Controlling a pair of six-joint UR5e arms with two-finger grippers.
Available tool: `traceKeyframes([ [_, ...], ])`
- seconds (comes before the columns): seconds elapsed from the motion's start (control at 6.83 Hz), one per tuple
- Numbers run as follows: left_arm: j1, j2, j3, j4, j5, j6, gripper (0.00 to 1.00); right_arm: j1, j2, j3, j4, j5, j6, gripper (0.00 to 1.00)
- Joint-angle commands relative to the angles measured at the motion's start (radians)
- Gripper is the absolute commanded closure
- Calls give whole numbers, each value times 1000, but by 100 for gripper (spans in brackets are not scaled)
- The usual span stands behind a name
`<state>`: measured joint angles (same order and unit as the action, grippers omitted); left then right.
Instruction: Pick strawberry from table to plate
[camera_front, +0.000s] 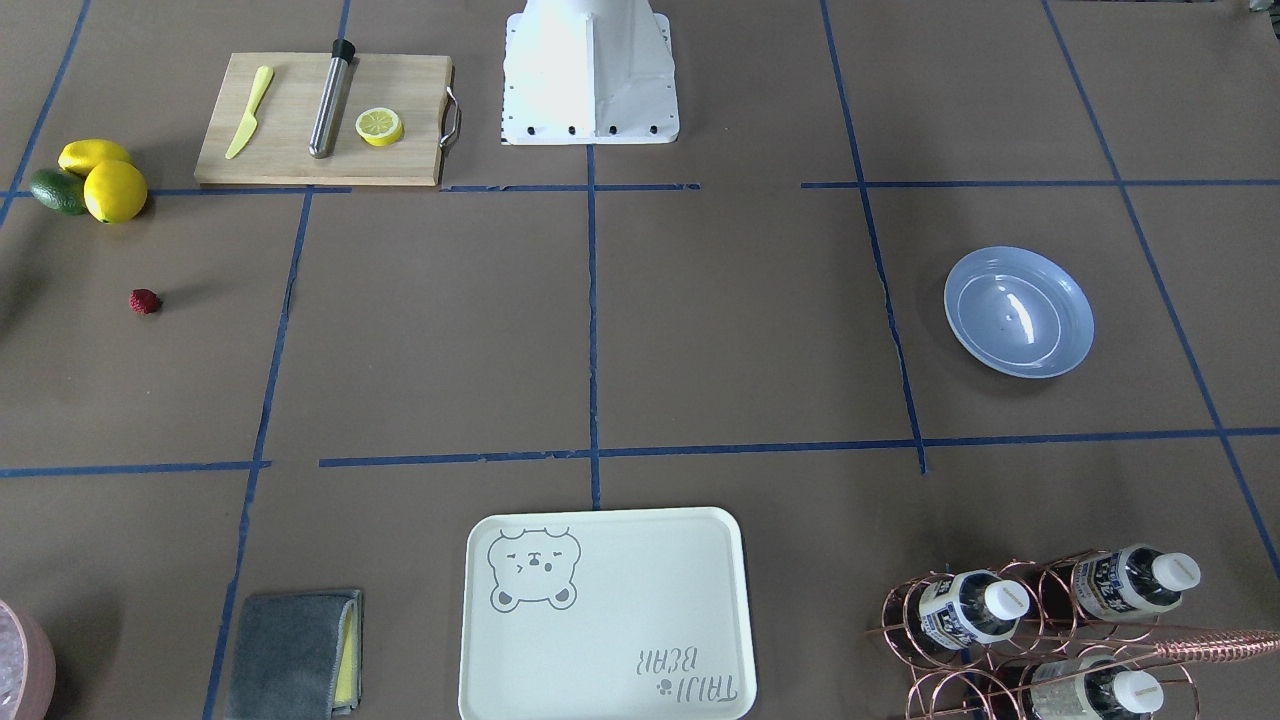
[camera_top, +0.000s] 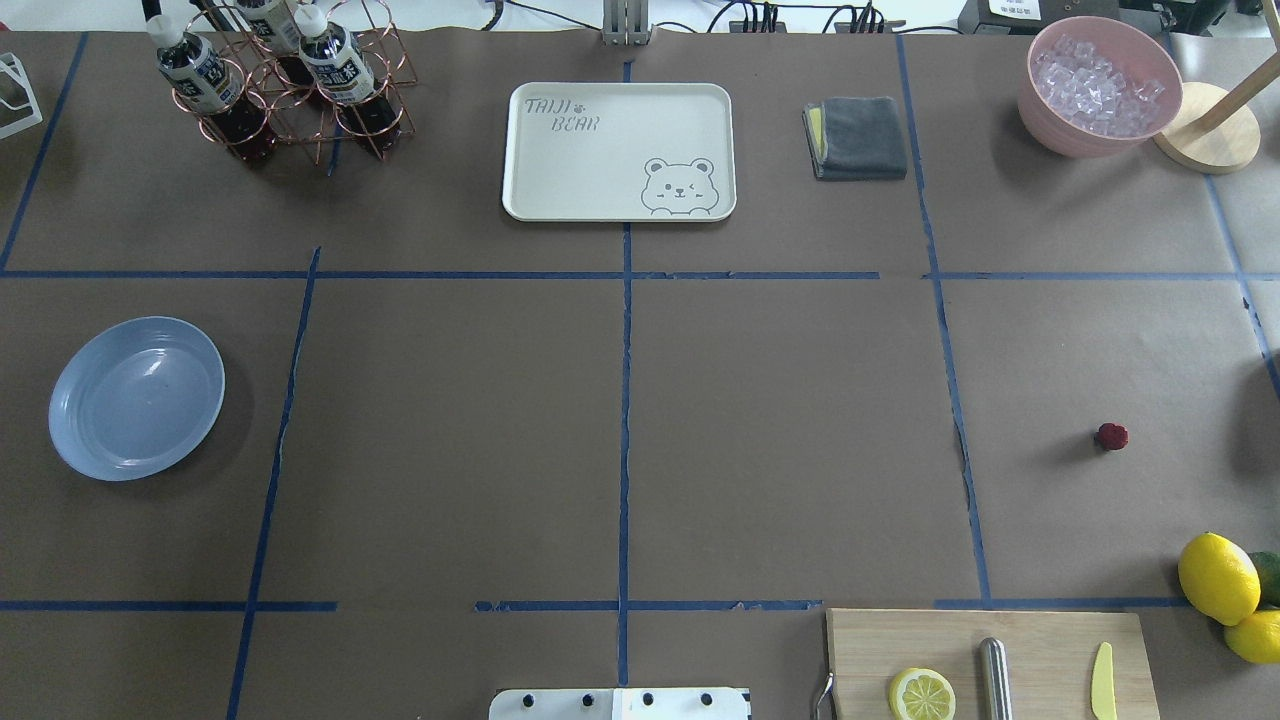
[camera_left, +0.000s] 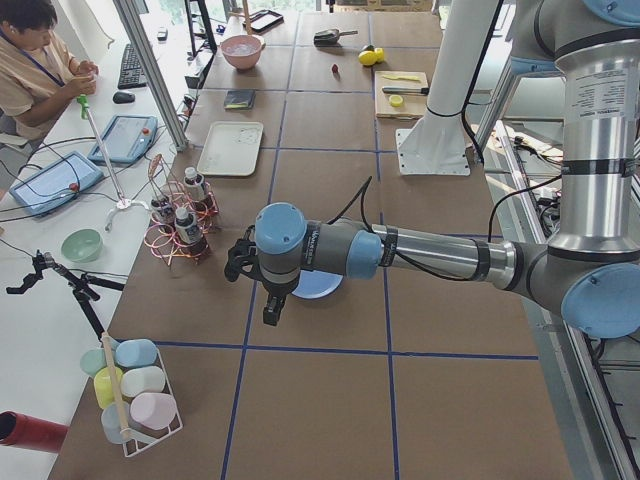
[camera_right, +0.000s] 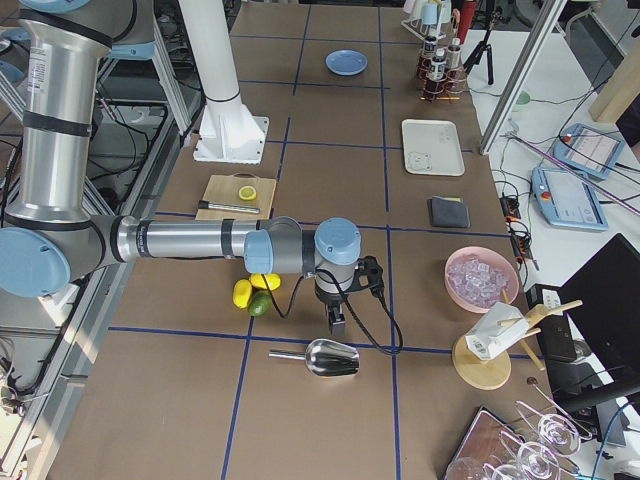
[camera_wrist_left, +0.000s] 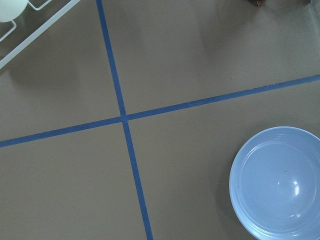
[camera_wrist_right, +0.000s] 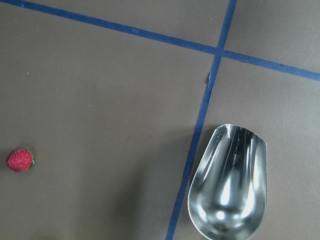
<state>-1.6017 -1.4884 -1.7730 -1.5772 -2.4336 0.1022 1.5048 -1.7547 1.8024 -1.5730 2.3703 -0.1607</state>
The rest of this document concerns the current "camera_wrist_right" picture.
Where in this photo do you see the shiny metal scoop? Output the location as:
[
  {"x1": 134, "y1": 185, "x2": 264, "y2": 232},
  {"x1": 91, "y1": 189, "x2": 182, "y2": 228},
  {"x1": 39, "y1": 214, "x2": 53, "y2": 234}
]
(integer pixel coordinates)
[{"x1": 187, "y1": 124, "x2": 268, "y2": 240}]

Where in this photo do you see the red strawberry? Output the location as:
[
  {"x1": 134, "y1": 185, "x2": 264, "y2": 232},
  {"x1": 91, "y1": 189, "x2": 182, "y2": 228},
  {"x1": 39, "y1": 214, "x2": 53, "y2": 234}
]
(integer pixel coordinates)
[{"x1": 5, "y1": 147, "x2": 35, "y2": 173}]

